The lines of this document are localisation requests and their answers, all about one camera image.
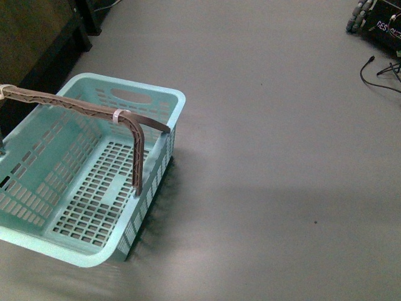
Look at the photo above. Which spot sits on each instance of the light blue plastic basket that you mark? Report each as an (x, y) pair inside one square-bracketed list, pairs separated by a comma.
[(66, 178)]

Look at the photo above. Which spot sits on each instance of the black wheeled robot base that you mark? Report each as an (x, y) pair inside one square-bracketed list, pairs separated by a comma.
[(377, 20)]

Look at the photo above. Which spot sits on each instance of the white zip tie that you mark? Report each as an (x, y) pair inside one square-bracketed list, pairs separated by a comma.
[(116, 114)]

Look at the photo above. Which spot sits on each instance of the dark wooden cabinet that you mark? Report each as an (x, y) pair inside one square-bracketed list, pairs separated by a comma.
[(40, 40)]

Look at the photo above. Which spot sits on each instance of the black tripod leg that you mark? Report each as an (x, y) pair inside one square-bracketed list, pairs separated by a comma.
[(393, 68)]

